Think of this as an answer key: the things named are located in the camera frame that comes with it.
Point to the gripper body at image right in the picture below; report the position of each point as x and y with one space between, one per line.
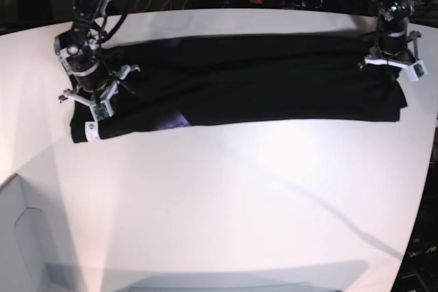
397 50

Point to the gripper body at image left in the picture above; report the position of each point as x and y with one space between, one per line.
102 92

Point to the black T-shirt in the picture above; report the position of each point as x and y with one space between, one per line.
214 80

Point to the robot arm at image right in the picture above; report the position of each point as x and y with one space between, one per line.
392 16

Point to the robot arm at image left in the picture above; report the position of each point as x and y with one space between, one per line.
80 52

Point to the black power strip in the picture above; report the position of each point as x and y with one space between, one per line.
277 4

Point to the white box at left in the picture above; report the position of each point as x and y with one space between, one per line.
37 251

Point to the wrist camera at image left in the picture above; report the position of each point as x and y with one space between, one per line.
101 111

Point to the wrist camera at image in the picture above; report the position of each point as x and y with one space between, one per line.
417 70
101 111

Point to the wrist camera at image right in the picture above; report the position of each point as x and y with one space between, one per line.
417 70

